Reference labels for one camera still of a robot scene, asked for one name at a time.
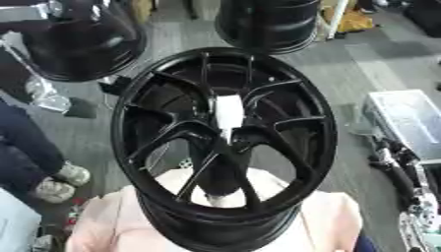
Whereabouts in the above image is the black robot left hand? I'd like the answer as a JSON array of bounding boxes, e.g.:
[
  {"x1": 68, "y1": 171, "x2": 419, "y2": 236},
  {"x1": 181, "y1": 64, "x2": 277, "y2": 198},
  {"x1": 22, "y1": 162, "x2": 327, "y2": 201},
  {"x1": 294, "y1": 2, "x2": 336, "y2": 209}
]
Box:
[{"x1": 62, "y1": 96, "x2": 100, "y2": 120}]

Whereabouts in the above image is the black round wheel rim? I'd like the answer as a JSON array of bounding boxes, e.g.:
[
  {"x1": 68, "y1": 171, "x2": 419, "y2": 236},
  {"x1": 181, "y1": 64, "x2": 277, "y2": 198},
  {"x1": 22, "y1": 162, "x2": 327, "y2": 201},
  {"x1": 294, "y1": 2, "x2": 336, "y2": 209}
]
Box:
[
  {"x1": 214, "y1": 0, "x2": 324, "y2": 55},
  {"x1": 15, "y1": 0, "x2": 149, "y2": 83}
]

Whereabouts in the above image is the black spoked wheel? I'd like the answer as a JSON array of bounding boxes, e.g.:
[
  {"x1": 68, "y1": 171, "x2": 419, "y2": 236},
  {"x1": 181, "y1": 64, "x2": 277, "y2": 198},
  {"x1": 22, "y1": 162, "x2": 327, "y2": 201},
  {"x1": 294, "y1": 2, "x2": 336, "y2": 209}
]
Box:
[{"x1": 110, "y1": 46, "x2": 340, "y2": 252}]

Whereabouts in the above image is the person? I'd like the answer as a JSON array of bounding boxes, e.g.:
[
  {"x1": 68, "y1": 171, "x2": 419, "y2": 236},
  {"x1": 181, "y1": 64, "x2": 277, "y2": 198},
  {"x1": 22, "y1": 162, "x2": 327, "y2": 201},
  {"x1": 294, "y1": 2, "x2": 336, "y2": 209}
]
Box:
[
  {"x1": 0, "y1": 97, "x2": 94, "y2": 205},
  {"x1": 63, "y1": 166, "x2": 371, "y2": 252}
]

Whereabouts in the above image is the yellow bag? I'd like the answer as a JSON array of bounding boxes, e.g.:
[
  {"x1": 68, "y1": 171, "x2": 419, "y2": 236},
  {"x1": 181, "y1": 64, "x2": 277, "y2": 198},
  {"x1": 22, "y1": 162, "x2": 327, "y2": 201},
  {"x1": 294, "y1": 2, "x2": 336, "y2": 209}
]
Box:
[{"x1": 334, "y1": 7, "x2": 376, "y2": 34}]

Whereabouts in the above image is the clear grey plastic bin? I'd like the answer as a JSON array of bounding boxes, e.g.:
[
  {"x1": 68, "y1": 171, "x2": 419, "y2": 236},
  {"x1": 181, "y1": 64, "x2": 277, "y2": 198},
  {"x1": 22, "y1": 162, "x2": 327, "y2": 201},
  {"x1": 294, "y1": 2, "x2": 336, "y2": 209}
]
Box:
[{"x1": 361, "y1": 89, "x2": 441, "y2": 162}]

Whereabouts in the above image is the white post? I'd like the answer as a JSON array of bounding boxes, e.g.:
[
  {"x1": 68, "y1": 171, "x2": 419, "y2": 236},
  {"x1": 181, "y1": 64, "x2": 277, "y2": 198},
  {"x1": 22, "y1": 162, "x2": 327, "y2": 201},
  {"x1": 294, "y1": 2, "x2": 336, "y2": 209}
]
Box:
[{"x1": 324, "y1": 0, "x2": 350, "y2": 41}]

